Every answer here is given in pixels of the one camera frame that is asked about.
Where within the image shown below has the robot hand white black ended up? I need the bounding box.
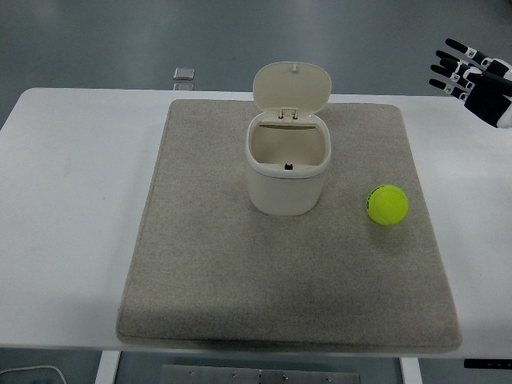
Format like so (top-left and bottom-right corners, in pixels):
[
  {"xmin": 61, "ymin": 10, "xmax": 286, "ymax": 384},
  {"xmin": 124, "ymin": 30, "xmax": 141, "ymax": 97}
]
[{"xmin": 428, "ymin": 38, "xmax": 512, "ymax": 130}]

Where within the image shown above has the yellow-green tennis ball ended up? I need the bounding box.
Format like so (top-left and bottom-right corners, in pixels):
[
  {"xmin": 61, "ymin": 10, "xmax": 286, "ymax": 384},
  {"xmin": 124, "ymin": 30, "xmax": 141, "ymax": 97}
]
[{"xmin": 366, "ymin": 184, "xmax": 410, "ymax": 227}]

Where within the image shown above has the cream bin with flip lid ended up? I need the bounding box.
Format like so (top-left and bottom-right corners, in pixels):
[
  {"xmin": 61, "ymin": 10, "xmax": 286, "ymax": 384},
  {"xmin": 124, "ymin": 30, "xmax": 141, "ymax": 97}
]
[{"xmin": 244, "ymin": 61, "xmax": 334, "ymax": 218}]

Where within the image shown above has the grey felt mat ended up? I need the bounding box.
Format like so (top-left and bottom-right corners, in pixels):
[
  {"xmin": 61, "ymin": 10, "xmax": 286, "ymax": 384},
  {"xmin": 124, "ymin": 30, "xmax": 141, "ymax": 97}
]
[{"xmin": 115, "ymin": 98, "xmax": 463, "ymax": 354}]

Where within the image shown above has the black table control panel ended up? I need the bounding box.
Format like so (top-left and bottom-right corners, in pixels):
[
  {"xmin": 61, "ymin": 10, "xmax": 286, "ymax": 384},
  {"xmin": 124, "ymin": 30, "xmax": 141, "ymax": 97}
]
[{"xmin": 463, "ymin": 358, "xmax": 512, "ymax": 370}]

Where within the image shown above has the white table leg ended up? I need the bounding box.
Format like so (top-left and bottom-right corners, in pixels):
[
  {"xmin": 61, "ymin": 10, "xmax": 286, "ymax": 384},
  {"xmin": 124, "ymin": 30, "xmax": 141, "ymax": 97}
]
[
  {"xmin": 399, "ymin": 356, "xmax": 420, "ymax": 384},
  {"xmin": 94, "ymin": 350, "xmax": 122, "ymax": 384}
]

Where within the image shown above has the grey metal plate with screws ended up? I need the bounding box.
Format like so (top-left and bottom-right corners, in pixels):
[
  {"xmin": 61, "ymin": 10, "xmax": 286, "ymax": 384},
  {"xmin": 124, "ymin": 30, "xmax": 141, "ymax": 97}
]
[{"xmin": 161, "ymin": 364, "xmax": 362, "ymax": 384}]

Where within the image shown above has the white cable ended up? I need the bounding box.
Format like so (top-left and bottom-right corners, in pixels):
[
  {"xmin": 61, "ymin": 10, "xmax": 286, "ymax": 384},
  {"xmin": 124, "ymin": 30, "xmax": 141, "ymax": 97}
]
[{"xmin": 0, "ymin": 364, "xmax": 67, "ymax": 384}]

